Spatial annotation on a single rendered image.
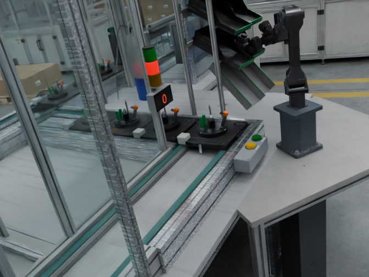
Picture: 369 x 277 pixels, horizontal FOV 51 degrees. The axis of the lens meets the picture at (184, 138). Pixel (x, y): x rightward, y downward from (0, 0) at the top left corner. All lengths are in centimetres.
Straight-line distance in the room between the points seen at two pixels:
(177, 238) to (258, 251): 37
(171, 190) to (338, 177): 64
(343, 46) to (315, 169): 410
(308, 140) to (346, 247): 101
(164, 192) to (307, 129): 65
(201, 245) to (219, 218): 14
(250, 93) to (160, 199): 78
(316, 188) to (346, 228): 119
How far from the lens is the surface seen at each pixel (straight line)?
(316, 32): 558
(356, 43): 562
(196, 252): 128
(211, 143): 164
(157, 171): 156
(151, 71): 151
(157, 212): 138
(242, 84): 196
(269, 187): 152
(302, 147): 170
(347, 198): 292
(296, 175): 158
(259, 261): 152
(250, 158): 152
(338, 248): 253
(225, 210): 142
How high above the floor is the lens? 173
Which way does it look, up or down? 26 degrees down
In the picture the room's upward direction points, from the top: 11 degrees counter-clockwise
